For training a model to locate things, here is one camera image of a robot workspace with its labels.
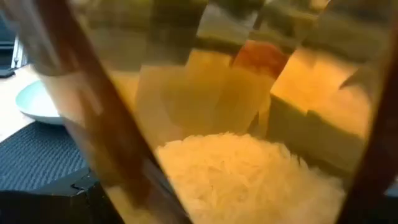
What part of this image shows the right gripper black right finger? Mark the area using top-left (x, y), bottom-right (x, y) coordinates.
top-left (337, 27), bottom-right (398, 224)

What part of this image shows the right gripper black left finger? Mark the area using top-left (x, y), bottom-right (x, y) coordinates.
top-left (0, 0), bottom-right (192, 224)

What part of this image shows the amber faceted glass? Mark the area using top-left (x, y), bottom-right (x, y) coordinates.
top-left (6, 0), bottom-right (398, 224)

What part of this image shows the dark round woven placemat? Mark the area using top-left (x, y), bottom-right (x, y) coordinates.
top-left (0, 121), bottom-right (91, 192)

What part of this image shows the pale grey plate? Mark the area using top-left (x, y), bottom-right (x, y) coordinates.
top-left (15, 79), bottom-right (67, 126)

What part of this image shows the white rice filling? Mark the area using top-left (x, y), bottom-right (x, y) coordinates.
top-left (105, 132), bottom-right (346, 224)

